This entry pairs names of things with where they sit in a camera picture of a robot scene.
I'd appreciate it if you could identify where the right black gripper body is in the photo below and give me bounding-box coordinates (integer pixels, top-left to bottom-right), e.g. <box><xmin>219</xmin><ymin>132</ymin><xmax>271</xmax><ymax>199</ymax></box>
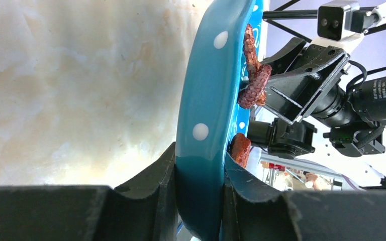
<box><xmin>296</xmin><ymin>44</ymin><xmax>354</xmax><ymax>128</ymax></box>

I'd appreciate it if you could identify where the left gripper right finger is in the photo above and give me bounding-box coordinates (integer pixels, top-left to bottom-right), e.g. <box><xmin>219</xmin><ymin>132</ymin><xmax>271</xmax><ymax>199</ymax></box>
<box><xmin>222</xmin><ymin>154</ymin><xmax>386</xmax><ymax>240</ymax></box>

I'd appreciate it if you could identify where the brown meat piece on blue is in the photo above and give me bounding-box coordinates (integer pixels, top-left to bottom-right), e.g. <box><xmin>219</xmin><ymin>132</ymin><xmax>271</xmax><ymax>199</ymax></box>
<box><xmin>237</xmin><ymin>24</ymin><xmax>272</xmax><ymax>109</ymax></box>

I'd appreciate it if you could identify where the red meat piece on blue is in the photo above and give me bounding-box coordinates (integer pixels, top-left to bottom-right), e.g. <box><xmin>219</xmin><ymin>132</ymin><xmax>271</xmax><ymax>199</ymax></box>
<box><xmin>230</xmin><ymin>133</ymin><xmax>251</xmax><ymax>169</ymax></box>

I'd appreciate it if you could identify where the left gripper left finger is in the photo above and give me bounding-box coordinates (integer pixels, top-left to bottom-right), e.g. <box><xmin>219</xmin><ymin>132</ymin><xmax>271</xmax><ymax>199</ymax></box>
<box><xmin>0</xmin><ymin>144</ymin><xmax>178</xmax><ymax>240</ymax></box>

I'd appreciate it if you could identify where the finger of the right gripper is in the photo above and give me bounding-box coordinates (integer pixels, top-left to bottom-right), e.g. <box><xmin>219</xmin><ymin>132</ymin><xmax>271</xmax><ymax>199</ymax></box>
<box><xmin>264</xmin><ymin>71</ymin><xmax>340</xmax><ymax>124</ymax></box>
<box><xmin>261</xmin><ymin>37</ymin><xmax>307</xmax><ymax>77</ymax></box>

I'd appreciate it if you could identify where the blue polka dot plate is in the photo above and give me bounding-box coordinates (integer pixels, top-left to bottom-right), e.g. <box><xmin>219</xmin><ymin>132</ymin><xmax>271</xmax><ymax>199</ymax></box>
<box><xmin>175</xmin><ymin>1</ymin><xmax>264</xmax><ymax>240</ymax></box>

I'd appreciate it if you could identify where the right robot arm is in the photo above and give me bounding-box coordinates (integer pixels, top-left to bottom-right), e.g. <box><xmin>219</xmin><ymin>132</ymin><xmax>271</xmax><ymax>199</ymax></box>
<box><xmin>247</xmin><ymin>38</ymin><xmax>386</xmax><ymax>159</ymax></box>

